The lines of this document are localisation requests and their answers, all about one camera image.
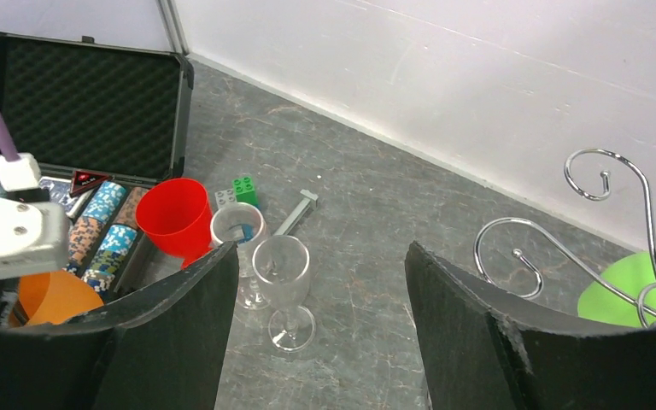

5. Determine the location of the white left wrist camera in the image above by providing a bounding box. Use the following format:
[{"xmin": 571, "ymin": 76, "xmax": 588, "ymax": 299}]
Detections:
[{"xmin": 0, "ymin": 197, "xmax": 70, "ymax": 280}]

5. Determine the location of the blue poker chip row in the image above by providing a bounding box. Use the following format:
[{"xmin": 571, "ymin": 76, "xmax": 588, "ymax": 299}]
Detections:
[{"xmin": 81, "ymin": 180, "xmax": 138, "ymax": 292}]

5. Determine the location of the triangular red dice holder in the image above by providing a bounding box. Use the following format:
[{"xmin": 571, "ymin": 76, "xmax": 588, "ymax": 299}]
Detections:
[{"xmin": 69, "ymin": 169, "xmax": 111, "ymax": 197}]

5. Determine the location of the red plastic wine glass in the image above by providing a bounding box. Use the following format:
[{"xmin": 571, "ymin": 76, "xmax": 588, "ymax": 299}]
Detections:
[{"xmin": 135, "ymin": 178, "xmax": 213, "ymax": 268}]

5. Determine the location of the grey toy brick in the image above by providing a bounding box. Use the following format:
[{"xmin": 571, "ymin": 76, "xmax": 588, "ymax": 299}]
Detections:
[{"xmin": 214, "ymin": 189, "xmax": 237, "ymax": 209}]

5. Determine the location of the black poker chip case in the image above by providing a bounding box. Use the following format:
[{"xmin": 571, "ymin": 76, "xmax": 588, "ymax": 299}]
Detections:
[{"xmin": 0, "ymin": 32, "xmax": 194, "ymax": 302}]

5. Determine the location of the aluminium frame rail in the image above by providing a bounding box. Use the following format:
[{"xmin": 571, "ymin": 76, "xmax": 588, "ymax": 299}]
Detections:
[{"xmin": 156, "ymin": 0, "xmax": 190, "ymax": 56}]

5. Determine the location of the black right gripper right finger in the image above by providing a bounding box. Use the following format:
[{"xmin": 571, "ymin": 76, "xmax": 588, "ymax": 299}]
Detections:
[{"xmin": 405, "ymin": 243, "xmax": 656, "ymax": 409}]

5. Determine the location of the orange plastic wine glass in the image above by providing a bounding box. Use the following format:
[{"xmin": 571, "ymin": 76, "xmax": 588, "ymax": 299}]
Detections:
[{"xmin": 18, "ymin": 270, "xmax": 104, "ymax": 325}]

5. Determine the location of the green plastic wine glass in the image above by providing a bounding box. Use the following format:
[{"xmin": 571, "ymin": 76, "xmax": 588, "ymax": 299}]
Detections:
[{"xmin": 577, "ymin": 251, "xmax": 656, "ymax": 328}]

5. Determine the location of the clear wine glass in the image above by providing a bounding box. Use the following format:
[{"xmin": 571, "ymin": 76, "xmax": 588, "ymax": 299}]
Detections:
[
  {"xmin": 252, "ymin": 235, "xmax": 317, "ymax": 353},
  {"xmin": 210, "ymin": 202, "xmax": 270, "ymax": 310}
]

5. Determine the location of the grey toy column piece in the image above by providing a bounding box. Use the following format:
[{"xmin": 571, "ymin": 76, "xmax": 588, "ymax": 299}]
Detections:
[{"xmin": 273, "ymin": 190, "xmax": 319, "ymax": 236}]

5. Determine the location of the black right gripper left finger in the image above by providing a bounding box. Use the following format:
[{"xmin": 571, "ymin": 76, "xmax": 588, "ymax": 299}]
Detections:
[{"xmin": 0, "ymin": 243, "xmax": 238, "ymax": 409}]

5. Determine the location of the chrome wire glass rack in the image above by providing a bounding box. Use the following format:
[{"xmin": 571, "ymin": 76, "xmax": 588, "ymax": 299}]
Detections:
[{"xmin": 472, "ymin": 148, "xmax": 656, "ymax": 328}]

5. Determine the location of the green toy brick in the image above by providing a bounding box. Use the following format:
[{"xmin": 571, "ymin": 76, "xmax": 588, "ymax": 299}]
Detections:
[{"xmin": 232, "ymin": 176, "xmax": 260, "ymax": 208}]

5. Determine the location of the playing card deck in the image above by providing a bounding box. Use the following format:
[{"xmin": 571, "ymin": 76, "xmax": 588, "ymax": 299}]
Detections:
[{"xmin": 39, "ymin": 176, "xmax": 91, "ymax": 220}]

